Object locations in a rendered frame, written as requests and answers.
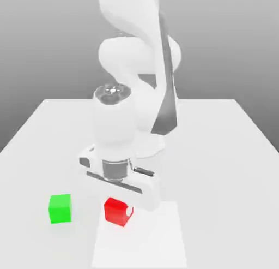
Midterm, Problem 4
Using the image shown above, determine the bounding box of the small red cube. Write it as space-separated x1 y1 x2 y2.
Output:
104 197 134 228

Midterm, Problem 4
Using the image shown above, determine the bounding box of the small green cube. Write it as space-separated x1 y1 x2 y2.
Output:
48 193 72 225

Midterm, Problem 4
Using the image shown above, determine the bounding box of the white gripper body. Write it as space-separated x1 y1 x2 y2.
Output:
81 169 162 211

